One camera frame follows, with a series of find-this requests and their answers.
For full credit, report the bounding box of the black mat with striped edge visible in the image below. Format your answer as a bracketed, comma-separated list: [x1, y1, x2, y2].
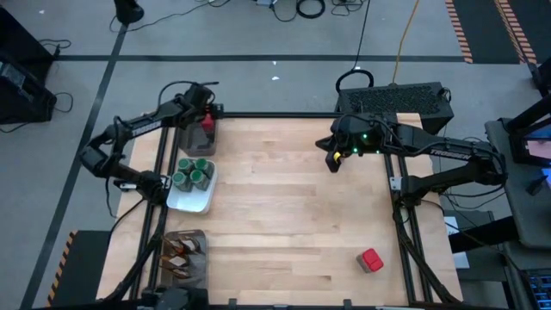
[45, 229, 112, 309]
[444, 0, 539, 65]

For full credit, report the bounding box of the black hanging cable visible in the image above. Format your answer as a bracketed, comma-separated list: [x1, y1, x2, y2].
[334, 0, 375, 94]

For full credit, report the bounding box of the black framed screen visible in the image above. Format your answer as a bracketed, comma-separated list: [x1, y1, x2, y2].
[510, 124, 551, 167]

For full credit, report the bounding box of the black aluminium table frame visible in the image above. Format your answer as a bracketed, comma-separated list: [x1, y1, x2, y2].
[102, 96, 464, 307]

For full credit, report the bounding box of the yellow hanging cable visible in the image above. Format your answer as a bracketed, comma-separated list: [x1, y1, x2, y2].
[390, 0, 421, 84]

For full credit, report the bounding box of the white plastic bin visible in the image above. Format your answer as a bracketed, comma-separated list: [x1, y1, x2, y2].
[165, 158, 219, 215]

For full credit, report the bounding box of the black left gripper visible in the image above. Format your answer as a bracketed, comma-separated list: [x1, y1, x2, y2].
[178, 84, 226, 146]

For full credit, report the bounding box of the black perforated computer case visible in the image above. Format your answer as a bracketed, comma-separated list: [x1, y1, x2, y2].
[334, 81, 455, 142]

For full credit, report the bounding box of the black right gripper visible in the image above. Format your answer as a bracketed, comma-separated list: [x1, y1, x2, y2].
[315, 112, 389, 174]

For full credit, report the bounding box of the black keyboard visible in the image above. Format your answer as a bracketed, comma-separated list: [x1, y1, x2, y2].
[520, 269, 551, 310]

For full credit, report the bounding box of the grey translucent plastic bin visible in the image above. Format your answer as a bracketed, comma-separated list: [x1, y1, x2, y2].
[178, 112, 219, 157]
[159, 229, 210, 289]

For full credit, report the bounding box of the grey side cart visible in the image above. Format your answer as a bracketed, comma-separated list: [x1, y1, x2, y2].
[485, 115, 551, 251]

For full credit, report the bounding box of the black equipment cabinet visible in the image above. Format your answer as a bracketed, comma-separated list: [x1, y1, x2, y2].
[0, 6, 58, 126]

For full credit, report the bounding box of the black stand base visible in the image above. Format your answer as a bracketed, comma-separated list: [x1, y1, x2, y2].
[113, 0, 145, 26]

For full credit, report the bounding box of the coiled black cable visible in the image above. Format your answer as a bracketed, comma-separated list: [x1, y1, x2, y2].
[295, 0, 327, 20]

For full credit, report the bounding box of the small black white controller box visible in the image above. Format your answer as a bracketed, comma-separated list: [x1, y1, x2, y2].
[114, 178, 142, 193]

